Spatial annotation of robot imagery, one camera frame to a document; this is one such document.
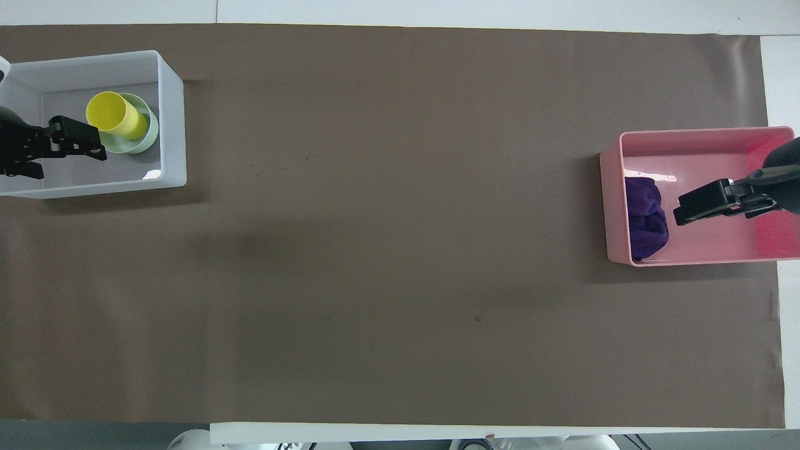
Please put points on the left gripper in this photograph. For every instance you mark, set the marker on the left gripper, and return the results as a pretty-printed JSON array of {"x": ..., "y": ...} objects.
[{"x": 11, "y": 137}]

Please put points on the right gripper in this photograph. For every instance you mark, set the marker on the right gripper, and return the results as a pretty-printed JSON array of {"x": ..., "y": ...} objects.
[{"x": 786, "y": 178}]

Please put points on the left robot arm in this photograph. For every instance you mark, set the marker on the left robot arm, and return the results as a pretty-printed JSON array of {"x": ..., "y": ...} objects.
[{"x": 190, "y": 440}]

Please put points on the white plastic box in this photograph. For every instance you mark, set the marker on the white plastic box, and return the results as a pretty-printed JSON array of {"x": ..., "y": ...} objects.
[{"x": 172, "y": 125}]

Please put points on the pink plastic box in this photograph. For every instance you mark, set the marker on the pink plastic box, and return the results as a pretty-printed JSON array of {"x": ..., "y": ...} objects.
[{"x": 612, "y": 206}]

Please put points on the yellow plastic cup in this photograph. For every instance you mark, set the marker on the yellow plastic cup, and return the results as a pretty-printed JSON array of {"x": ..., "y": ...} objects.
[{"x": 115, "y": 114}]

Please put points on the light green bowl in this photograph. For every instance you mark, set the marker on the light green bowl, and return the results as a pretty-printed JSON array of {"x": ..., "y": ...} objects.
[{"x": 149, "y": 134}]

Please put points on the purple cloth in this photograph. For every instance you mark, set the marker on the purple cloth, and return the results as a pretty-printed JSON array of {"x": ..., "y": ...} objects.
[{"x": 647, "y": 219}]

